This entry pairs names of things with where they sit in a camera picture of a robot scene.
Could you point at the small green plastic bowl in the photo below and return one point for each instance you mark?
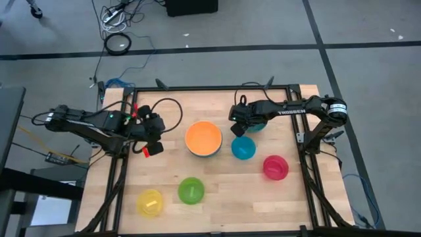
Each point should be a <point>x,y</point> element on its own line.
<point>190,191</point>

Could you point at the white power strip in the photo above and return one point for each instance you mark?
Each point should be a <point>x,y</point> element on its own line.
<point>112,15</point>

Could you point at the black box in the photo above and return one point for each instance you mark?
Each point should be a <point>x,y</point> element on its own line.
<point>190,8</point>

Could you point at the black bench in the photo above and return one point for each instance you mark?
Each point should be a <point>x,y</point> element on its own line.
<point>33,184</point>

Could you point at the orange plastic bowl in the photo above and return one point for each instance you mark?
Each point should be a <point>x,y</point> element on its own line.
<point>203,138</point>

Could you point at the small yellow plastic bowl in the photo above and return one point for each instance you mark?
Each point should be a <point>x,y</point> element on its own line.
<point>149,203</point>

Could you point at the black side table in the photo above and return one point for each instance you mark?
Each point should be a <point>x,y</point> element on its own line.
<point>10,118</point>

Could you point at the black clamp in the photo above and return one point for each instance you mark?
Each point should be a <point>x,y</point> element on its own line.
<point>333,135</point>

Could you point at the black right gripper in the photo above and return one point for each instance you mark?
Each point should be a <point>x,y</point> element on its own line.
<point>246,113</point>

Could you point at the small pink red bowl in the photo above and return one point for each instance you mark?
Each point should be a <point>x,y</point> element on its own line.
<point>275,168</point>

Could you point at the office chair caster leg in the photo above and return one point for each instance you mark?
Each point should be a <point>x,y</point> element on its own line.
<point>36,12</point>

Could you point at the teal plastic bowl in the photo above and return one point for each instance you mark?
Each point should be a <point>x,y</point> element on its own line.
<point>258,129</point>

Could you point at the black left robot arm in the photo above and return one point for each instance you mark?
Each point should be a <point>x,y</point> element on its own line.
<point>98,123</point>

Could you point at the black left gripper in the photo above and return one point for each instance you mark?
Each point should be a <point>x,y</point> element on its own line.
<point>151,128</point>

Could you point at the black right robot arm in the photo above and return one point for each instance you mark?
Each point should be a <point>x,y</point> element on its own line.
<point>296,110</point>

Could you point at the small blue plastic bowl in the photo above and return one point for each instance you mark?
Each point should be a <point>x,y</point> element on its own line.
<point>243,148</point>

